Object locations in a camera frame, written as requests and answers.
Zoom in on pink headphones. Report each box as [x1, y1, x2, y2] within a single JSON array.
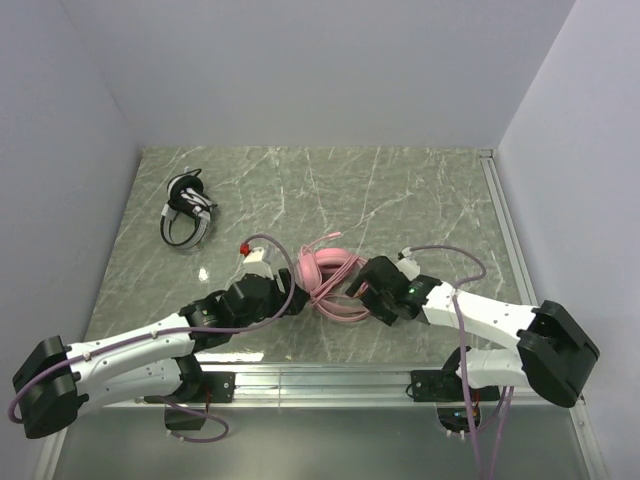
[[296, 245, 370, 323]]

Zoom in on white black headphones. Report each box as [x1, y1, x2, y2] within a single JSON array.
[[160, 168, 218, 250]]

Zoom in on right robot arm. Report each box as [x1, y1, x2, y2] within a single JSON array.
[[346, 256, 600, 408]]

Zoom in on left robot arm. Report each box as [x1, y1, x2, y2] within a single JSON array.
[[8, 268, 310, 439]]

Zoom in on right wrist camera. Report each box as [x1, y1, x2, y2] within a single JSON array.
[[395, 247, 421, 281]]

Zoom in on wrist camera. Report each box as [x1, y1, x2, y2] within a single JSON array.
[[239, 243, 274, 279], [395, 247, 421, 281]]

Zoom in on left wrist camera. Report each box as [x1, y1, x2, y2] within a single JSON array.
[[239, 243, 274, 279]]

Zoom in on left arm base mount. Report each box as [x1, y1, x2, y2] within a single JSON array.
[[143, 372, 236, 444]]

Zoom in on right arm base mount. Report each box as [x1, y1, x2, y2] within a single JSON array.
[[405, 370, 506, 436]]

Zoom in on aluminium front rail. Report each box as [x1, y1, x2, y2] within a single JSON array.
[[99, 363, 586, 409]]

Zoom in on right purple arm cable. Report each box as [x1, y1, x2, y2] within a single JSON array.
[[409, 243, 514, 480]]

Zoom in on aluminium left side rail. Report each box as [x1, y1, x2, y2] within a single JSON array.
[[33, 430, 66, 480]]

